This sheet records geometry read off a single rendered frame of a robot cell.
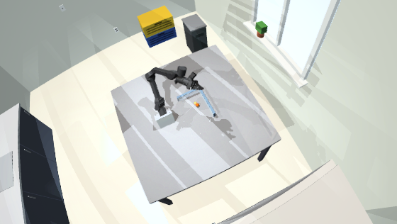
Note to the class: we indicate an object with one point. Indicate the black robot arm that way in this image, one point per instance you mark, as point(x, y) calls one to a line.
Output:
point(171, 74)

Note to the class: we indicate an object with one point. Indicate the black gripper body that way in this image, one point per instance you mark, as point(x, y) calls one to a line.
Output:
point(187, 83)

